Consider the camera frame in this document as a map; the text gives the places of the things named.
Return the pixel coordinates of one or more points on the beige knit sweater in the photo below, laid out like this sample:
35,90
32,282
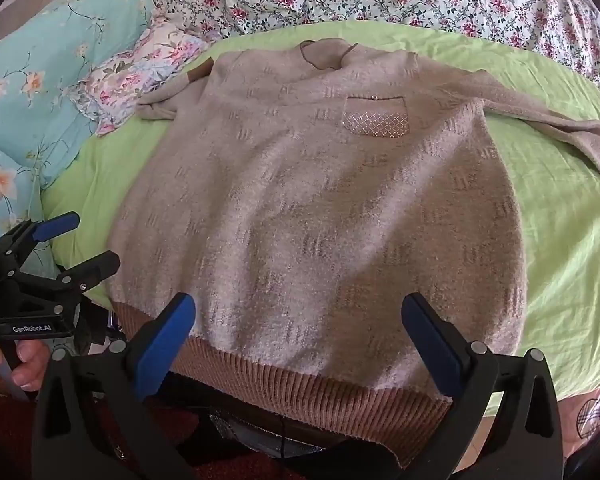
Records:
305,210

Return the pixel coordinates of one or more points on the pink patterned cloth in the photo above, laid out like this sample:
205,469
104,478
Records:
585,420

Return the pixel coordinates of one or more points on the green bed sheet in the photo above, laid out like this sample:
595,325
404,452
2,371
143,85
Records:
555,235

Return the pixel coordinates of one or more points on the person's left hand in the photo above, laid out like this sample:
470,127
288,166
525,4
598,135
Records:
27,365

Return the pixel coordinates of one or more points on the teal floral quilt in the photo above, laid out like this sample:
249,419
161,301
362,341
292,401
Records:
40,70

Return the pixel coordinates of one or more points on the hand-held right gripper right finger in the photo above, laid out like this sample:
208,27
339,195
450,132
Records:
430,347

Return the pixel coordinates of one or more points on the pastel floral pillow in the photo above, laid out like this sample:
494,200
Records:
140,70

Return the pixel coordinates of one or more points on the dark silver-rimmed object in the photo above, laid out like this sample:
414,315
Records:
260,432

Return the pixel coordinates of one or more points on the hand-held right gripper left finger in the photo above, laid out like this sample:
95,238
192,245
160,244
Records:
164,347

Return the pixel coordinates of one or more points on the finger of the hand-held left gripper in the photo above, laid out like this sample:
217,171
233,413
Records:
97,266
57,225

